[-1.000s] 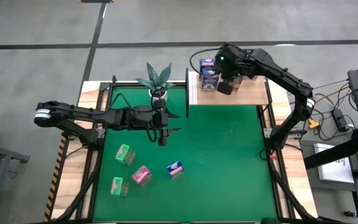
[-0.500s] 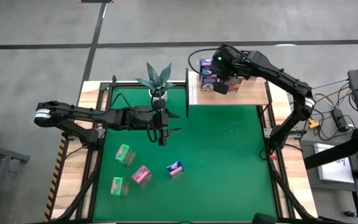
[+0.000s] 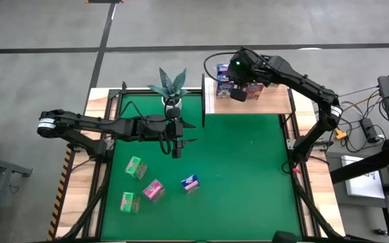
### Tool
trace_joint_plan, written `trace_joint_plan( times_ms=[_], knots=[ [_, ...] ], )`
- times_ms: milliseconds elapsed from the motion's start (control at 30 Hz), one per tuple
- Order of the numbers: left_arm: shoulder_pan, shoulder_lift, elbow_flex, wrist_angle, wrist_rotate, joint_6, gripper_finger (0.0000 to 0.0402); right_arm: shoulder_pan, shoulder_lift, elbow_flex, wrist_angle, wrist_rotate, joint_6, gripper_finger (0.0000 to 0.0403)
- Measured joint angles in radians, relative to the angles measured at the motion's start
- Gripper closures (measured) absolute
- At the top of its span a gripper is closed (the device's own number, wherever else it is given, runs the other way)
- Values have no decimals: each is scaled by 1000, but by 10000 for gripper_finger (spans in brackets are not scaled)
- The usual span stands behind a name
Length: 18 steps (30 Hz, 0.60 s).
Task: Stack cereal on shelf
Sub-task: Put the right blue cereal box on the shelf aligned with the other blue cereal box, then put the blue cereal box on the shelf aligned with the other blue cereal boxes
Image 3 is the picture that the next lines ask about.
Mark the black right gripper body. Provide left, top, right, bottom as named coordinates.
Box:
left=226, top=49, right=260, bottom=103

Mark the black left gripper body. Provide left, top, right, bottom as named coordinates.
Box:
left=165, top=106, right=184, bottom=160

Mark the blue Frosted Flakes cereal box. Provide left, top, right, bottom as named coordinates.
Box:
left=180, top=173, right=201, bottom=195
left=216, top=63, right=231, bottom=77
left=215, top=74, right=233, bottom=100

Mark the magenta Raisin Bran cereal box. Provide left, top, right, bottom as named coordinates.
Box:
left=142, top=179, right=166, bottom=203
left=246, top=82, right=265, bottom=101

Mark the green Apple Jacks cereal box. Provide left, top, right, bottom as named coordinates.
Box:
left=120, top=192, right=141, bottom=215
left=124, top=155, right=149, bottom=181

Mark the light wooden shelf board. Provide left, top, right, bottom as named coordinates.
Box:
left=204, top=77, right=293, bottom=115

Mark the white plant pot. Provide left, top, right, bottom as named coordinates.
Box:
left=161, top=96, right=183, bottom=111

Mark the blue-green succulent plant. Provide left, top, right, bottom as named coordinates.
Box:
left=147, top=67, right=190, bottom=102

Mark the green table mat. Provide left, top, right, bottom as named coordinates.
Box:
left=100, top=93, right=303, bottom=241

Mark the yellow black hazard tape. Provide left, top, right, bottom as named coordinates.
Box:
left=47, top=146, right=72, bottom=241

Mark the black power brick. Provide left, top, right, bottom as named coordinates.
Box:
left=359, top=117, right=380, bottom=143

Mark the grey equipment cart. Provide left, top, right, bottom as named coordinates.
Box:
left=326, top=69, right=389, bottom=243

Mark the black metal beam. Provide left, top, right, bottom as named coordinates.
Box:
left=329, top=133, right=389, bottom=185

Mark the white flat box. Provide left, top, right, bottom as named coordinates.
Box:
left=341, top=155, right=386, bottom=200

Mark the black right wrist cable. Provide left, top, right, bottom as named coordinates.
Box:
left=203, top=51, right=236, bottom=82

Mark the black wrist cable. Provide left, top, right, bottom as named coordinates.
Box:
left=123, top=97, right=182, bottom=156
left=203, top=51, right=236, bottom=82

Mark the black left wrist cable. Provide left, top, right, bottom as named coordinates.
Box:
left=123, top=97, right=182, bottom=156

